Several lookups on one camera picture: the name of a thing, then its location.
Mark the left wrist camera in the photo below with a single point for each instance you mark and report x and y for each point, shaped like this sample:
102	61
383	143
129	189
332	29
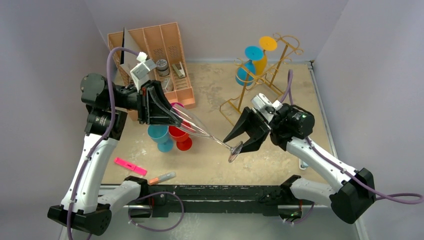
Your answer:
140	73

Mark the blue wine glass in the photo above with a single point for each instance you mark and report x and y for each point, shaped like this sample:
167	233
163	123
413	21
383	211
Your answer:
160	135
244	74

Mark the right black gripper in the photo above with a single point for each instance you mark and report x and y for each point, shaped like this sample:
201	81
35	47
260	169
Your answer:
262	124

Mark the magenta wine glass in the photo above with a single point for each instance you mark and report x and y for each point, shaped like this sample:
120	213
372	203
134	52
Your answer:
177	109

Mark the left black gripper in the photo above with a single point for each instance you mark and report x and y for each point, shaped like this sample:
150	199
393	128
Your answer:
151	108

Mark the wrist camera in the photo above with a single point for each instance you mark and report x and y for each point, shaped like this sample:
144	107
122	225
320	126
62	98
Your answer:
262	104
140	73

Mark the white box in organizer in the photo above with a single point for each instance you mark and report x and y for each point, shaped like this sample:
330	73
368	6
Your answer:
167	85

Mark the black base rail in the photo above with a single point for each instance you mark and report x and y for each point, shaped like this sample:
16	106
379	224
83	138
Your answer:
267	200

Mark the red wine glass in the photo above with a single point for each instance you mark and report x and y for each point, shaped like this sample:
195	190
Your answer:
182	139

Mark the small round tin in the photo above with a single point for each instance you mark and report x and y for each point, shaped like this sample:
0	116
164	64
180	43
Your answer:
162	67

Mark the stapler in organizer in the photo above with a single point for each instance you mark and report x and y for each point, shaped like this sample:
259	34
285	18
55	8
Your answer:
179	69

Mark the light blue eraser bar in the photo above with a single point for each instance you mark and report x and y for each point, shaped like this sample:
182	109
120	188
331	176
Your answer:
303	165

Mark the pink highlighter marker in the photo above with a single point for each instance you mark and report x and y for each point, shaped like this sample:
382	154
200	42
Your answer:
130	166

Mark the peach file organizer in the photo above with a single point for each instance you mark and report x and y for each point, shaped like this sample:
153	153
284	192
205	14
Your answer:
162	42

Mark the grey orange marker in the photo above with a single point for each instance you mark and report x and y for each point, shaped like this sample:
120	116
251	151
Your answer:
162	178

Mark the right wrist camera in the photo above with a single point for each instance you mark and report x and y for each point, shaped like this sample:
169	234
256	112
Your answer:
262	104

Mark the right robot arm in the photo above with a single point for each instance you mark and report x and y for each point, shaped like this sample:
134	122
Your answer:
288	127

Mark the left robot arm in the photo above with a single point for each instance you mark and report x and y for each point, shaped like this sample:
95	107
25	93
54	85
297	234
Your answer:
83	208

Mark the yellow wine glass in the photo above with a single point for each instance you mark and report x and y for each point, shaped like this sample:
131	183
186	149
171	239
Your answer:
268	44

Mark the clear wine glass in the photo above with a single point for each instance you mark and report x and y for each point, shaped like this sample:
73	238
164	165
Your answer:
192	125

